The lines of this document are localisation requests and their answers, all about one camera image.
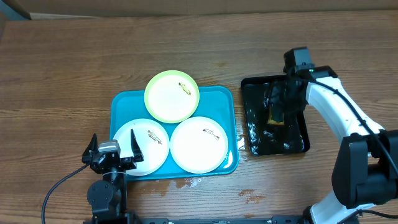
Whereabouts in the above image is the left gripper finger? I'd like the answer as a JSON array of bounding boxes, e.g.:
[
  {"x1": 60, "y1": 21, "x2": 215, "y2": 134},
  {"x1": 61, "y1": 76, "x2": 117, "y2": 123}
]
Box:
[
  {"x1": 131, "y1": 129, "x2": 144, "y2": 162},
  {"x1": 81, "y1": 134, "x2": 98, "y2": 164}
]

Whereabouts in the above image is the green yellow sponge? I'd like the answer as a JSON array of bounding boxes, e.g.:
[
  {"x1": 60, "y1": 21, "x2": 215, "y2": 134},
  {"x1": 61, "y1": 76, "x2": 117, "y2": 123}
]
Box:
[{"x1": 267, "y1": 106, "x2": 284, "y2": 125}]

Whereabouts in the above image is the white plate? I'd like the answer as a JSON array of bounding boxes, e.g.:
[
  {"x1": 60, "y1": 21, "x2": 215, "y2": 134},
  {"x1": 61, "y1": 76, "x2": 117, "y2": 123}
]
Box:
[
  {"x1": 113, "y1": 119, "x2": 169, "y2": 177},
  {"x1": 170, "y1": 116, "x2": 228, "y2": 174}
]

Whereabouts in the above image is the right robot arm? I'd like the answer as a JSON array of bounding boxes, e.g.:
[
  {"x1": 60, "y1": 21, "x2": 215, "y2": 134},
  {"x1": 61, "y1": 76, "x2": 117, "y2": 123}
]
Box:
[{"x1": 268, "y1": 65, "x2": 397, "y2": 223}]

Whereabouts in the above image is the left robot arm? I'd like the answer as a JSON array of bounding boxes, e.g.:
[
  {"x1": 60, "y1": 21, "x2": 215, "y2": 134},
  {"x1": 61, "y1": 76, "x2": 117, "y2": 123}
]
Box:
[{"x1": 82, "y1": 131, "x2": 144, "y2": 224}]

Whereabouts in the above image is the black rectangular tray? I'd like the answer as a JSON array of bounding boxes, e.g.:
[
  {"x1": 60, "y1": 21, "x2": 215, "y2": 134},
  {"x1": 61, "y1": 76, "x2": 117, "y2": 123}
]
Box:
[{"x1": 241, "y1": 75, "x2": 310, "y2": 156}]

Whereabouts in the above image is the teal plastic tray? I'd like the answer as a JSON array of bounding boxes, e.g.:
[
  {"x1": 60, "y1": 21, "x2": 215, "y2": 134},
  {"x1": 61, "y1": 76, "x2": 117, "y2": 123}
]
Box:
[{"x1": 109, "y1": 86, "x2": 239, "y2": 182}]

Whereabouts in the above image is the green rimmed plate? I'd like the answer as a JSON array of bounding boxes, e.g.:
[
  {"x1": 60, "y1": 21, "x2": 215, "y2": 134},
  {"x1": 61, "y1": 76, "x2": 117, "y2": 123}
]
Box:
[{"x1": 144, "y1": 70, "x2": 200, "y2": 123}]

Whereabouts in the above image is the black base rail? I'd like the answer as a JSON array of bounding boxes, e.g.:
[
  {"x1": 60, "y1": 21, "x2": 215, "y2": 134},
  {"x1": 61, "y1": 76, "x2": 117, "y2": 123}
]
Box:
[{"x1": 140, "y1": 215, "x2": 310, "y2": 224}]

